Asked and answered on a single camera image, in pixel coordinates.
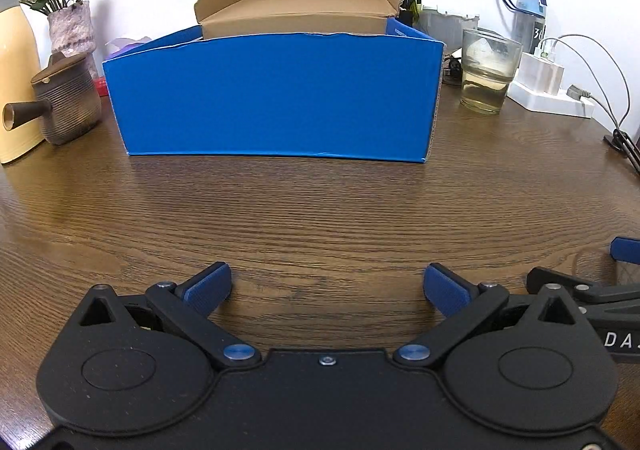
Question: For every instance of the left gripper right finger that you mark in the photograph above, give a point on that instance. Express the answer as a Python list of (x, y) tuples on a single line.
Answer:
[(467, 309)]

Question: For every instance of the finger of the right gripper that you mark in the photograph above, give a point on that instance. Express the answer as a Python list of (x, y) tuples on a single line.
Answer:
[(625, 249), (539, 277)]

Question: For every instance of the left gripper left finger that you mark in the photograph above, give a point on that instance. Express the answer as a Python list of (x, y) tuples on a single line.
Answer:
[(184, 310)]

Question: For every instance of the white power strip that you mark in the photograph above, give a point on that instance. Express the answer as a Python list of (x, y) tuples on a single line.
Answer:
[(545, 103)]

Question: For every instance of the white charger adapter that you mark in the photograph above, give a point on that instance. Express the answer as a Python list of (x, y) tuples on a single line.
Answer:
[(539, 74)]

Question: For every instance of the glass of tea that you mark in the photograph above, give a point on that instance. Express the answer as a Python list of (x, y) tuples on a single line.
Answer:
[(489, 63)]

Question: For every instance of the brown ceramic teapot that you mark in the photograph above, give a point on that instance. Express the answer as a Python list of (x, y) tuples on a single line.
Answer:
[(66, 104)]

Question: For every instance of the red small box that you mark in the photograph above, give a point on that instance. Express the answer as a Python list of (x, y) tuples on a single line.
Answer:
[(101, 87)]

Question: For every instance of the blue water bottle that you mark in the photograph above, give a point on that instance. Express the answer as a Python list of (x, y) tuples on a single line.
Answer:
[(528, 22)]

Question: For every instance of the white plastic container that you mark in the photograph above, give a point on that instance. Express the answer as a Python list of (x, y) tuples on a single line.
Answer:
[(446, 28)]

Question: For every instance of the purple tissue pack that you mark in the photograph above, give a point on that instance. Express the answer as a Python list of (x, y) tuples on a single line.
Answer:
[(119, 46)]

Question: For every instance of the blue cardboard box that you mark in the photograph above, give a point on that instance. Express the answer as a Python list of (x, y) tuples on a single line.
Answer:
[(318, 78)]

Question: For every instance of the yellow thermos jug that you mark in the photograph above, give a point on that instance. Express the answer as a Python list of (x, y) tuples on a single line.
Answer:
[(19, 62)]

